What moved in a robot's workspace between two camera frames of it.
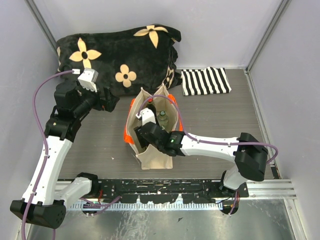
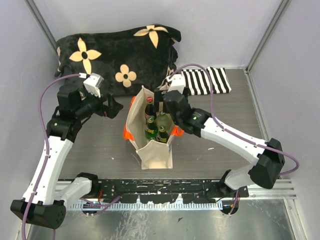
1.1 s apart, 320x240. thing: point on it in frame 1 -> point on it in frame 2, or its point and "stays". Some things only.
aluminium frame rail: [257, 189] stays
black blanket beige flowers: [127, 61] stays
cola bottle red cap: [151, 105] stays
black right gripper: [144, 142] -> [157, 98]
